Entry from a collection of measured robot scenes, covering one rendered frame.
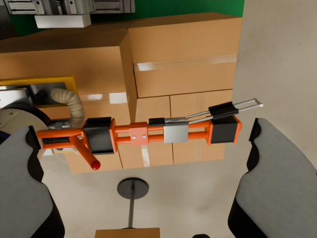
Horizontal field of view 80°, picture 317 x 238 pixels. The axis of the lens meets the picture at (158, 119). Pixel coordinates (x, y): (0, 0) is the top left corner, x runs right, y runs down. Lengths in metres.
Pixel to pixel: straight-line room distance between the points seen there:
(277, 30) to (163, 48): 1.10
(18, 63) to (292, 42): 1.91
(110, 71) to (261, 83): 1.58
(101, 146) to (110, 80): 0.27
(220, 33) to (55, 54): 0.81
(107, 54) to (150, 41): 0.43
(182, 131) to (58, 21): 0.48
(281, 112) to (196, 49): 1.42
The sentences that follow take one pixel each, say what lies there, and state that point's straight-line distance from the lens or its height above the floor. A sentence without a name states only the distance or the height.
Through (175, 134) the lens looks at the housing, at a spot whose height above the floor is 1.19.
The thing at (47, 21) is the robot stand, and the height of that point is 0.99.
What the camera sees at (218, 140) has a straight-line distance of 0.58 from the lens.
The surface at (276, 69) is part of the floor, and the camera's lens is 2.06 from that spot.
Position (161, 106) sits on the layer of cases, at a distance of 1.23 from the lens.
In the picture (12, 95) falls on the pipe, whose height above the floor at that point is 1.10.
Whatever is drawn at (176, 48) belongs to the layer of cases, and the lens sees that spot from 1.12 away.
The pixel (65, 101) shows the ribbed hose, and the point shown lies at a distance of 0.60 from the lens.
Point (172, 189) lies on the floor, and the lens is 2.66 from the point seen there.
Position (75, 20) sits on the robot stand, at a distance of 0.67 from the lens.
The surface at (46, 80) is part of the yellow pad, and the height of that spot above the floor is 1.07.
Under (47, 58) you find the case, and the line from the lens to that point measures 0.78.
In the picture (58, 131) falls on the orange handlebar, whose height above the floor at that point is 1.18.
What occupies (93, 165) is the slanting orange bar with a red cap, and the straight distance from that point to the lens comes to 0.48.
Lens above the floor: 1.63
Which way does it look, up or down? 58 degrees down
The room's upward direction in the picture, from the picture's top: 174 degrees clockwise
